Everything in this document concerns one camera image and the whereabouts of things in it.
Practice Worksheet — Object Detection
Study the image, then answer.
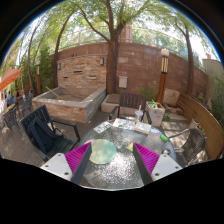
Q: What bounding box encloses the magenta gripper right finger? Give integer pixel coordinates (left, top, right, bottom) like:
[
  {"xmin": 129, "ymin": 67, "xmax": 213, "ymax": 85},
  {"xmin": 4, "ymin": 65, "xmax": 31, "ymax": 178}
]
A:
[{"xmin": 133, "ymin": 143, "xmax": 182, "ymax": 185}]

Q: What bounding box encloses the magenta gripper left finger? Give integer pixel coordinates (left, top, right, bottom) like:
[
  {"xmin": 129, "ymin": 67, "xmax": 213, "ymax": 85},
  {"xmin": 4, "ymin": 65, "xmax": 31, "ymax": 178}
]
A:
[{"xmin": 41, "ymin": 143, "xmax": 92, "ymax": 185}]

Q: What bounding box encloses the round pale green mouse pad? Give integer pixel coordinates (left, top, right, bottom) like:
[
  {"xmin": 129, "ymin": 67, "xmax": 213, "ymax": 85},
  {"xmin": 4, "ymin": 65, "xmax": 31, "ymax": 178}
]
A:
[{"xmin": 90, "ymin": 139, "xmax": 117, "ymax": 165}]

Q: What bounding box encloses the yellow triangular object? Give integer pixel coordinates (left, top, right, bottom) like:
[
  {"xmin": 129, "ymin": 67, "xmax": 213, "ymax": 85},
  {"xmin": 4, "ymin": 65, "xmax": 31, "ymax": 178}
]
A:
[{"xmin": 127, "ymin": 142, "xmax": 133, "ymax": 152}]

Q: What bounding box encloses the round glass patio table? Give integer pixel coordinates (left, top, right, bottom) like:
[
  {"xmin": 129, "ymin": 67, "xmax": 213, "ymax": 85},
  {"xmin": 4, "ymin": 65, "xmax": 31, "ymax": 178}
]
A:
[{"xmin": 80, "ymin": 119, "xmax": 176, "ymax": 190}]

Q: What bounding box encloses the green marker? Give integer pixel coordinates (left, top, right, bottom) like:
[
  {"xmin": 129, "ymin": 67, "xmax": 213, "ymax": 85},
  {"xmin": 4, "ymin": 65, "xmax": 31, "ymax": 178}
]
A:
[{"xmin": 160, "ymin": 134, "xmax": 169, "ymax": 142}]

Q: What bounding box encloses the dark green plastic chair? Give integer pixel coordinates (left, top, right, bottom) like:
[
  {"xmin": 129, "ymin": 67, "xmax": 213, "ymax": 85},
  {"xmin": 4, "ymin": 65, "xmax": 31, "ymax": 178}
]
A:
[{"xmin": 20, "ymin": 105, "xmax": 80, "ymax": 161}]

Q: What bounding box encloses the metal mesh chair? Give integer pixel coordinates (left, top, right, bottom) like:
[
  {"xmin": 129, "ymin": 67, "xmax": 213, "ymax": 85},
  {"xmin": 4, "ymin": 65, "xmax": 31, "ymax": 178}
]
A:
[{"xmin": 165, "ymin": 128, "xmax": 207, "ymax": 167}]

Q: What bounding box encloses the black backpack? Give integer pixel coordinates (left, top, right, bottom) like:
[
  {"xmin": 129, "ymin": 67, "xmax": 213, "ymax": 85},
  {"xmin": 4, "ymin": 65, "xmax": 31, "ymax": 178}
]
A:
[{"xmin": 28, "ymin": 117, "xmax": 63, "ymax": 154}]

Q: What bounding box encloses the colourful paper sheet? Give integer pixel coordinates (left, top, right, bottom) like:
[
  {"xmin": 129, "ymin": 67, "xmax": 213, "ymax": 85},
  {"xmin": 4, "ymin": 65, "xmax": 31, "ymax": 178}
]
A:
[{"xmin": 113, "ymin": 118, "xmax": 135, "ymax": 130}]

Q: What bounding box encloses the white printed sheet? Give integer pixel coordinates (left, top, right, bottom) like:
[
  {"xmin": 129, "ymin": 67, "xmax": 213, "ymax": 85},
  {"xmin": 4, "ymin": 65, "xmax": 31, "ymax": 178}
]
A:
[{"xmin": 94, "ymin": 121, "xmax": 111, "ymax": 133}]

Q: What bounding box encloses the clear plastic cup with straw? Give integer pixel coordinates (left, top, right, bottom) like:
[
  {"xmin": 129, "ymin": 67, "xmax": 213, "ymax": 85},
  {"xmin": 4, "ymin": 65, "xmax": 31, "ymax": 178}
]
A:
[{"xmin": 135, "ymin": 105, "xmax": 143, "ymax": 121}]

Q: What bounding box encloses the white square planter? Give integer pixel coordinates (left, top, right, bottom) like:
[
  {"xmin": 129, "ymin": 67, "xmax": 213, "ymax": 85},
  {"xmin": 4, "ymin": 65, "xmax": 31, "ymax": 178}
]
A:
[{"xmin": 147, "ymin": 101, "xmax": 165, "ymax": 127}]

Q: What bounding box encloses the stone raised fountain basin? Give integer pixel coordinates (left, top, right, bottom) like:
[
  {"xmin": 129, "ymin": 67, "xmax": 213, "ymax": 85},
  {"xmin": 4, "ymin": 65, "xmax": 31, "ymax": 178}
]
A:
[{"xmin": 32, "ymin": 87, "xmax": 106, "ymax": 123}]

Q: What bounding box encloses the dark wooden armchair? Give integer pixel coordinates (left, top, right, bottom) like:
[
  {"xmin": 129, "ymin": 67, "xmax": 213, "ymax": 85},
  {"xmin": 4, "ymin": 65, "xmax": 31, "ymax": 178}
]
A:
[{"xmin": 109, "ymin": 92, "xmax": 152, "ymax": 124}]

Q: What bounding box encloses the curved wooden bench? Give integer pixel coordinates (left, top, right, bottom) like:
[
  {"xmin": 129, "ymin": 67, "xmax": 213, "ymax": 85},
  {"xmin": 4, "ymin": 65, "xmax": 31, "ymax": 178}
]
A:
[{"xmin": 177, "ymin": 93, "xmax": 224, "ymax": 160}]

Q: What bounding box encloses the grey utility box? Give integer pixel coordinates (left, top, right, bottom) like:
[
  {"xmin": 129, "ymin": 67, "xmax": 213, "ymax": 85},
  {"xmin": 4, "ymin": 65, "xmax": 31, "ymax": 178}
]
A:
[{"xmin": 119, "ymin": 76, "xmax": 127, "ymax": 88}]

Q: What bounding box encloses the orange umbrella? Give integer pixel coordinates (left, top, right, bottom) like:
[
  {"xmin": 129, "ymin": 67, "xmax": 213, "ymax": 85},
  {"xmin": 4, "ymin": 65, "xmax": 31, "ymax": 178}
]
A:
[{"xmin": 0, "ymin": 67, "xmax": 22, "ymax": 91}]

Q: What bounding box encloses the central tree trunk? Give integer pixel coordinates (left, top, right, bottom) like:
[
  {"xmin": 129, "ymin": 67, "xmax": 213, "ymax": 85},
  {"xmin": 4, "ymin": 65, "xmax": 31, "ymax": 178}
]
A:
[{"xmin": 106, "ymin": 0, "xmax": 124, "ymax": 94}]

